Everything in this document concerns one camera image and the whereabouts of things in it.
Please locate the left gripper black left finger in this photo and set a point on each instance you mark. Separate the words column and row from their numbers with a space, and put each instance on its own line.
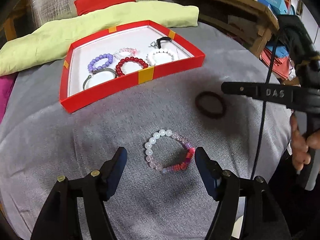
column 111, row 172

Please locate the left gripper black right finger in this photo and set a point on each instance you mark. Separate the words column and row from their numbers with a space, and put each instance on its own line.
column 210, row 172

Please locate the grey metal bangle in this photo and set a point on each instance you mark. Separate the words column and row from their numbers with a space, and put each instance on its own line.
column 98, row 77

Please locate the red white jewelry box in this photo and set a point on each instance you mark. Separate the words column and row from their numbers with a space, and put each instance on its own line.
column 138, row 52

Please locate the person right hand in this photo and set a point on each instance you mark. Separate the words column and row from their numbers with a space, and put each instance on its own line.
column 300, row 145

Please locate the wooden shelf table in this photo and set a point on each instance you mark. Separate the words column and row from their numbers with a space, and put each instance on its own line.
column 247, row 21

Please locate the magenta pillow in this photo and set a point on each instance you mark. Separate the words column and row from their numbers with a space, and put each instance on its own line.
column 6, row 85

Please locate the light green folded blanket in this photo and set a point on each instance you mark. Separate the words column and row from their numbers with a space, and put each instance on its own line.
column 51, row 41

